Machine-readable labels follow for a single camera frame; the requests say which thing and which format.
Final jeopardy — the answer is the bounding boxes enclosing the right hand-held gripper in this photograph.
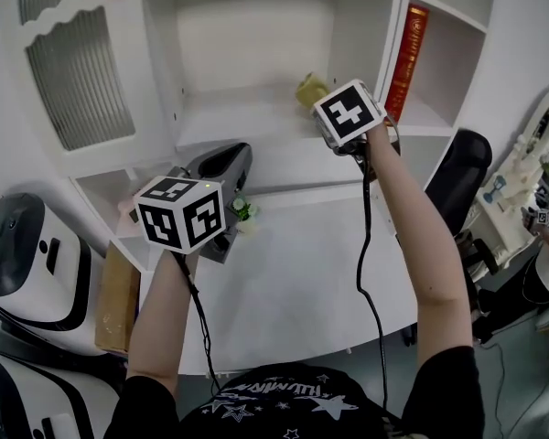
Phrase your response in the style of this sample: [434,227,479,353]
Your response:
[309,79,402,157]

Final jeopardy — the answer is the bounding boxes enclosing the person's black star t-shirt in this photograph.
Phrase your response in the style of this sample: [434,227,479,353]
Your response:
[104,345,490,439]

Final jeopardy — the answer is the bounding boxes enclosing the brown cardboard box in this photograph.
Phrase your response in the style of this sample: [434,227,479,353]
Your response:
[94,242,141,354]

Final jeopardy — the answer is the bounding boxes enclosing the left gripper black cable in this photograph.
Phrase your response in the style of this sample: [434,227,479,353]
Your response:
[173,252,221,391]

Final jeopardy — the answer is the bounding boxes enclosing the blue hourglass ornament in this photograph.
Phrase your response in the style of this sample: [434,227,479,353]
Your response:
[483,175,507,205]

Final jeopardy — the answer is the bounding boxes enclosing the white and black robot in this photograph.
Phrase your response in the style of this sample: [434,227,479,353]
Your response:
[0,193,92,333]
[0,345,120,439]

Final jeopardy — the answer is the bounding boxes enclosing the person's right forearm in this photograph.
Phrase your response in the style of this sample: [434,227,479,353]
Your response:
[365,123,475,379]

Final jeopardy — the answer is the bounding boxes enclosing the white desk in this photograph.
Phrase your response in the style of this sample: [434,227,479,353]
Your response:
[104,183,422,377]

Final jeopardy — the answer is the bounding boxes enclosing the red book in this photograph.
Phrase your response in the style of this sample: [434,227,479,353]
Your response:
[383,3,430,125]

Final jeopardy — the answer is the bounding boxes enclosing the person's left forearm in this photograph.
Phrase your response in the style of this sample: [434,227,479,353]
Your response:
[125,247,198,383]

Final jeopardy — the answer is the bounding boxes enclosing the small green potted plant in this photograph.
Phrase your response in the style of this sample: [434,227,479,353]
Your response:
[231,192,261,235]

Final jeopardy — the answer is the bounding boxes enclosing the white ribbed glass cabinet door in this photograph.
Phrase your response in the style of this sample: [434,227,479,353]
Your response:
[8,0,184,176]

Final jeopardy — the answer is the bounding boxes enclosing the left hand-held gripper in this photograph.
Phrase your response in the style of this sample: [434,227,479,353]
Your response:
[134,142,254,265]

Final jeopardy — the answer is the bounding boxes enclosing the yellow cloth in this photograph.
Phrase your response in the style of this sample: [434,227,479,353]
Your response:
[295,71,329,109]

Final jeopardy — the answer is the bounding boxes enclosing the white shelf cabinet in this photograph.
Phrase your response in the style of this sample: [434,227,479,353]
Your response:
[70,0,490,246]

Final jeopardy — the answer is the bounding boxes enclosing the white dressing table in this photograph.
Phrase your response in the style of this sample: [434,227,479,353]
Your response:
[466,84,549,269]

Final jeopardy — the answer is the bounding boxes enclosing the pink digital clock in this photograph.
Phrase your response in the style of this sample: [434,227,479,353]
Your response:
[117,198,141,224]

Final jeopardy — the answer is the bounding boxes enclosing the black high-back office chair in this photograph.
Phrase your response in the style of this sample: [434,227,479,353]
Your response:
[423,128,500,287]

